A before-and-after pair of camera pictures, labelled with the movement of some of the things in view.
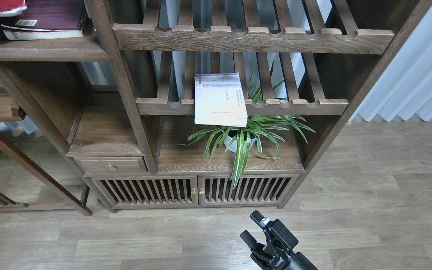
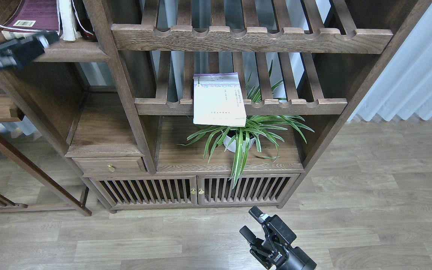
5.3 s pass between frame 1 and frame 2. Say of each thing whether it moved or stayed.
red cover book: moved
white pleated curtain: stayed
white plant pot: stayed
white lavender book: stayed
